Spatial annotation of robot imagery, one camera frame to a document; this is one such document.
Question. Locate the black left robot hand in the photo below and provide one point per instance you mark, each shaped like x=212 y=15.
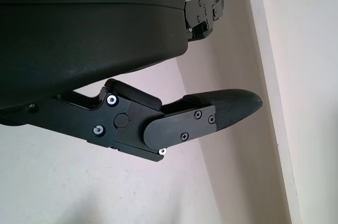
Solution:
x=79 y=36

